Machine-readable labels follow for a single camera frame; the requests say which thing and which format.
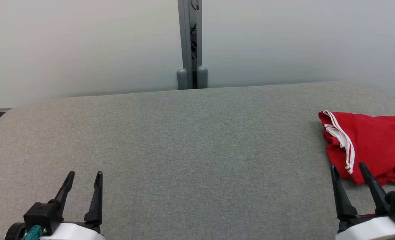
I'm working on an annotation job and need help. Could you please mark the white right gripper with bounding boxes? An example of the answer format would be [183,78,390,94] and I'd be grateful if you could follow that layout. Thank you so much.
[330,162,395,240]

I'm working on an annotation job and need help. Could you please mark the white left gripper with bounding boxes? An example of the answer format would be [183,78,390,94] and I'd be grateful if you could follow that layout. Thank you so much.
[4,171,105,240]

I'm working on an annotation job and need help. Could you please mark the red jersey with white trim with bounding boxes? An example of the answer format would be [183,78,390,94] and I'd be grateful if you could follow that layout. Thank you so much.
[318,110,395,186]

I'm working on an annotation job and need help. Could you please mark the black cable with teal plug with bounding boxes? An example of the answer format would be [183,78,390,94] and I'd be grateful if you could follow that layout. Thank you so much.
[22,225,44,240]

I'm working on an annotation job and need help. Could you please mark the grey partition post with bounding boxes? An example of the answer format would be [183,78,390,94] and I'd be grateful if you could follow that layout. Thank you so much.
[178,0,203,90]

